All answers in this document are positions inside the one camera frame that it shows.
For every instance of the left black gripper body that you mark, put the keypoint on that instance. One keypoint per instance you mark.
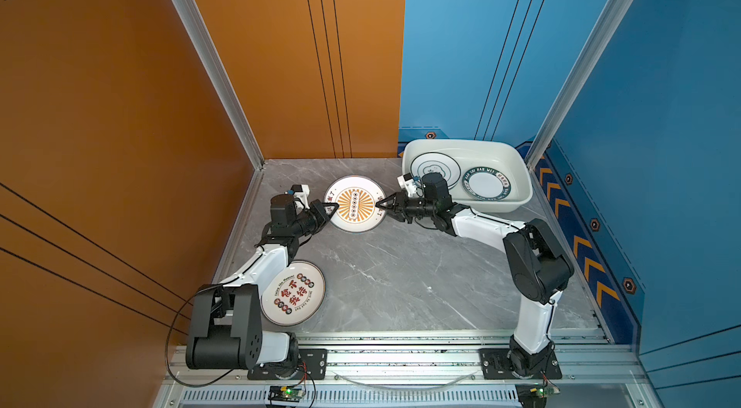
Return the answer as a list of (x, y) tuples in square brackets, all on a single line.
[(308, 223)]

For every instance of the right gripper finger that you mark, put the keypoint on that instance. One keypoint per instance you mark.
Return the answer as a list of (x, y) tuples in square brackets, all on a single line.
[(389, 213), (389, 202)]

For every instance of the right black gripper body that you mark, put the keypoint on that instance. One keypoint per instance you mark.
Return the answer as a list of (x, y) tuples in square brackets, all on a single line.
[(416, 208)]

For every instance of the plate with orange sunburst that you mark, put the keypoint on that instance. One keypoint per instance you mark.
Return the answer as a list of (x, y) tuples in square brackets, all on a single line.
[(356, 198)]

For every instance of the white plate brown flower outline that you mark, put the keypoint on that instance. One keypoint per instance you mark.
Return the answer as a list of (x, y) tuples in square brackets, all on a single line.
[(436, 162)]

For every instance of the small green rim text plate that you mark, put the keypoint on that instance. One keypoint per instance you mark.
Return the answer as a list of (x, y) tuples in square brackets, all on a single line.
[(486, 184)]

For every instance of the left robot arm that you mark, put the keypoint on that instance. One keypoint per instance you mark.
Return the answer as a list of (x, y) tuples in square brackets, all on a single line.
[(226, 321)]

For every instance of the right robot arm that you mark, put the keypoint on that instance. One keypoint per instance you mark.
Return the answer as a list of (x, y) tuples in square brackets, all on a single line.
[(539, 265)]

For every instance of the white plastic bin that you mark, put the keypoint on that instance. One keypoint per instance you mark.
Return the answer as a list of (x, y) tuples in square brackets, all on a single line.
[(470, 154)]

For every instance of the large plate red characters circles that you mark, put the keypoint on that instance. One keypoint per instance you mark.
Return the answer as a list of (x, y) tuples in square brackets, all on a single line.
[(295, 295)]

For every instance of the left green circuit board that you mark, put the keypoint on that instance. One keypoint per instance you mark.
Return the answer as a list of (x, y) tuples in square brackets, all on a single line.
[(286, 396)]

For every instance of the right circuit board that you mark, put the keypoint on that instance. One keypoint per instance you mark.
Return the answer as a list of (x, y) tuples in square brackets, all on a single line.
[(536, 396)]

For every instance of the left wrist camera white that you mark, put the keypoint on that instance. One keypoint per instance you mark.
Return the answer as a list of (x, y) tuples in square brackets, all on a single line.
[(300, 194)]

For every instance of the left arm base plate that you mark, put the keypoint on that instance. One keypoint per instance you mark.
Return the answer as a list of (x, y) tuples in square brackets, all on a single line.
[(309, 362)]

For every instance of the aluminium rail frame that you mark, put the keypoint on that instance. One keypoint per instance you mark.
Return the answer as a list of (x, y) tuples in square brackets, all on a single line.
[(425, 369)]

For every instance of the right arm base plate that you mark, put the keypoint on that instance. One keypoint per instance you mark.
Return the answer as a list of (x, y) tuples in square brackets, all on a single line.
[(501, 364)]

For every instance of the left aluminium corner post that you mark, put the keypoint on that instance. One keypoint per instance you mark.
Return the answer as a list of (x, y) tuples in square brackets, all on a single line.
[(195, 26)]

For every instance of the aluminium corner post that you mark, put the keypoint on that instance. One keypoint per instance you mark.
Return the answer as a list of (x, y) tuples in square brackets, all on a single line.
[(195, 26), (603, 31)]

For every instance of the right aluminium corner post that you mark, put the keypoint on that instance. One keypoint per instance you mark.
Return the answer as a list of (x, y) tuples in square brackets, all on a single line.
[(603, 31)]

